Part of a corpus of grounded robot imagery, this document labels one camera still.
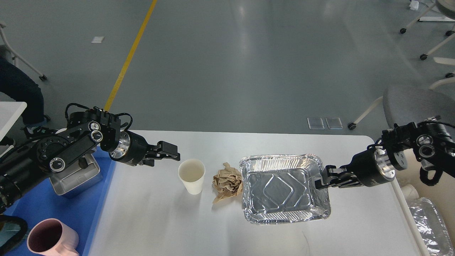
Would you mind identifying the aluminium foil tray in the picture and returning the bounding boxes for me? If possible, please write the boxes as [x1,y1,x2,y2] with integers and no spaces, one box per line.
[239,154,331,225]

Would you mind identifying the teal ceramic mug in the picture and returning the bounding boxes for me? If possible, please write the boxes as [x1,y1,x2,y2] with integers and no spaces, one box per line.
[0,214,30,256]

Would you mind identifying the white side table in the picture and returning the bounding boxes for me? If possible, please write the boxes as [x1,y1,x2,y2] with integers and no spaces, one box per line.
[0,101,27,141]

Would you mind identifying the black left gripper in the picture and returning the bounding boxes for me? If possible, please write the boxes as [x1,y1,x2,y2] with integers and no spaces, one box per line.
[109,131,181,167]

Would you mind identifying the white paper cup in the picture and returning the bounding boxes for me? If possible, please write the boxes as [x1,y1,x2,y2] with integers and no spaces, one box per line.
[178,159,206,195]

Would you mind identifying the white chair legs background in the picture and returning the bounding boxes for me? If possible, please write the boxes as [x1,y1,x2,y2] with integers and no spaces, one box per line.
[400,0,455,91]

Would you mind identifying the white cup in bin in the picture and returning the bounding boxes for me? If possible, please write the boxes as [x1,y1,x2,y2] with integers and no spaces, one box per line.
[400,184,420,201]

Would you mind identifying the right floor socket plate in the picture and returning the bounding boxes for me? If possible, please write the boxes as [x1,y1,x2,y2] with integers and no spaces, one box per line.
[325,117,343,129]

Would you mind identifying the foil tray in bin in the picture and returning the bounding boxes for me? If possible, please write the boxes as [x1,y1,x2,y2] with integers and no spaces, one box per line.
[406,197,454,256]

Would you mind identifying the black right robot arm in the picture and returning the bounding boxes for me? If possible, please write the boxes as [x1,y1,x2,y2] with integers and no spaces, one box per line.
[314,117,455,190]

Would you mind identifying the floor socket plate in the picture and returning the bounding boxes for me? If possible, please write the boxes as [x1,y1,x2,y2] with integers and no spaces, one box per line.
[325,117,343,129]
[307,118,325,130]

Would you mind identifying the square stainless steel dish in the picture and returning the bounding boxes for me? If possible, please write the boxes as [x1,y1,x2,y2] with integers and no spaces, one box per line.
[49,154,103,198]

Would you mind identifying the beige plastic bin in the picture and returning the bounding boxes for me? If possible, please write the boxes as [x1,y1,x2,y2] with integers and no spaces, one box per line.
[392,149,455,256]

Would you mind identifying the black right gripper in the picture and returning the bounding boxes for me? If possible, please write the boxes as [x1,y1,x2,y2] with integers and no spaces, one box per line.
[314,148,396,190]

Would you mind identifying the left floor socket plate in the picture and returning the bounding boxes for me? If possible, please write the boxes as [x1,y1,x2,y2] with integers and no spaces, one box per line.
[307,118,325,130]

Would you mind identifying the pink mug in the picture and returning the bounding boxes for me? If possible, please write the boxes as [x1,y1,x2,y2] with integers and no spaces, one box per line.
[26,218,80,256]

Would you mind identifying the seated person in jeans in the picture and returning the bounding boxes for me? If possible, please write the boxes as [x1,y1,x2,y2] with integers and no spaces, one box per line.
[0,57,57,139]

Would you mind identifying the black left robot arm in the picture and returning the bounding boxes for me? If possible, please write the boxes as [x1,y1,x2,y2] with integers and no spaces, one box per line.
[0,103,181,213]

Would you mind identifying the crumpled brown paper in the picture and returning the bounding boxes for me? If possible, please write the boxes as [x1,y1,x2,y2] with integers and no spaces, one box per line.
[212,162,243,204]

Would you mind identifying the grey office chair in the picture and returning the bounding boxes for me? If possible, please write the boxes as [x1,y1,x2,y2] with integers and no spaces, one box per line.
[348,85,455,130]

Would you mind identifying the blue plastic tray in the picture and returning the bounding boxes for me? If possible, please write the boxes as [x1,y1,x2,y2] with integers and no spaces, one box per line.
[5,149,116,256]

